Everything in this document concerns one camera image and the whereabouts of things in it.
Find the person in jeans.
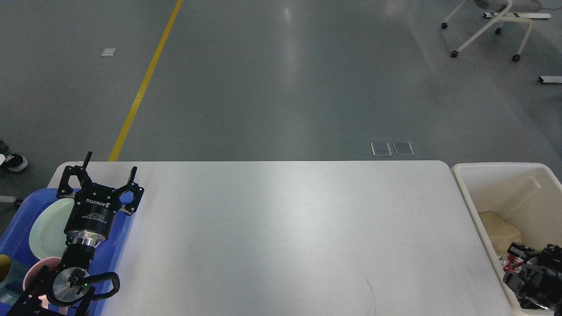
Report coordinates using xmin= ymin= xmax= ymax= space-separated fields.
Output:
xmin=0 ymin=139 xmax=29 ymax=173

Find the crushed red can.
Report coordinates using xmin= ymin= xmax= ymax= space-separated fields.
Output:
xmin=502 ymin=255 xmax=523 ymax=273

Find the dark teal mug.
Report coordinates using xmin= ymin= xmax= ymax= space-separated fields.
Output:
xmin=0 ymin=254 xmax=29 ymax=305

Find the white office chair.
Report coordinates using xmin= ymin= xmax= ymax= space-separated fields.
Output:
xmin=450 ymin=0 xmax=542 ymax=62

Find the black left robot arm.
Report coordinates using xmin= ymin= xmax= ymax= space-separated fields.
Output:
xmin=7 ymin=152 xmax=145 ymax=316

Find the white chair base left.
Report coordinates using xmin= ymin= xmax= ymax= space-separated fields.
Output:
xmin=0 ymin=196 xmax=23 ymax=209

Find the white table foot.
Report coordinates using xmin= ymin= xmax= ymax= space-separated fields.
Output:
xmin=538 ymin=75 xmax=562 ymax=84

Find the left floor outlet cover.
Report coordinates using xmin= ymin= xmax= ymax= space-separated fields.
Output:
xmin=371 ymin=141 xmax=393 ymax=157

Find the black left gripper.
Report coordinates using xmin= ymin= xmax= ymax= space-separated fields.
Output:
xmin=56 ymin=152 xmax=144 ymax=244

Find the right floor outlet cover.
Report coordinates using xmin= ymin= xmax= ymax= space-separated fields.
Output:
xmin=392 ymin=141 xmax=415 ymax=156

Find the blue plastic tray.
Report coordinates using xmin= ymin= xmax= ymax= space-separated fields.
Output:
xmin=0 ymin=189 xmax=137 ymax=314

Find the pink mug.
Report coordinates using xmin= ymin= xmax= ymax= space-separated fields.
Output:
xmin=22 ymin=256 xmax=61 ymax=309

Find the light green plate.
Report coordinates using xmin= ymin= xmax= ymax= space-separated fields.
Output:
xmin=29 ymin=198 xmax=74 ymax=260

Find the beige plastic bin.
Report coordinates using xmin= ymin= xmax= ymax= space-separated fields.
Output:
xmin=451 ymin=162 xmax=562 ymax=316

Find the floor outlet cover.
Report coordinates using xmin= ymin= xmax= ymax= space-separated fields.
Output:
xmin=371 ymin=141 xmax=393 ymax=157
xmin=392 ymin=141 xmax=415 ymax=156

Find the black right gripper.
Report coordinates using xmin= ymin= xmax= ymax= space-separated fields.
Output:
xmin=503 ymin=242 xmax=562 ymax=310

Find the brown paper bag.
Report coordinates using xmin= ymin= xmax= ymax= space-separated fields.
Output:
xmin=478 ymin=212 xmax=522 ymax=258

